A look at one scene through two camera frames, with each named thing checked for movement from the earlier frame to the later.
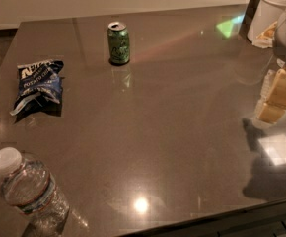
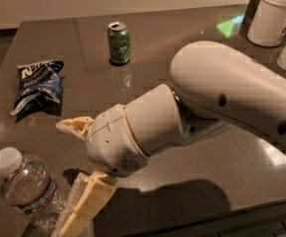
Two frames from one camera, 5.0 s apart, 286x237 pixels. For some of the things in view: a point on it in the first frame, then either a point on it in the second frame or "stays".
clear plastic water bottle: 25,183 stays
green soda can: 118,42 stays
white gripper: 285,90 → 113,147
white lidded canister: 263,21 stays
